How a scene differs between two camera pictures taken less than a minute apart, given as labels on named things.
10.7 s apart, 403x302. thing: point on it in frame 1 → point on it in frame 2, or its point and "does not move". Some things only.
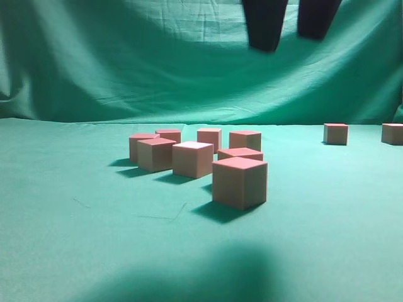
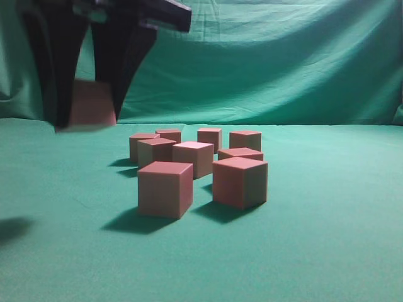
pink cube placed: (192, 159) does not move
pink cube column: (335, 134) → (165, 189)
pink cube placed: (239, 182) does not move
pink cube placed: (211, 136) does not move
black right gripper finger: (265, 20) → (60, 32)
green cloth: (79, 222) does not move
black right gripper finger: (315, 17) → (119, 46)
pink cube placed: (171, 134) does not move
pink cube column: (154, 154) → (133, 139)
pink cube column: (242, 152) does not move
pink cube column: (155, 155) does not move
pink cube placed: (245, 139) does not move
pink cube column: (392, 133) → (91, 104)
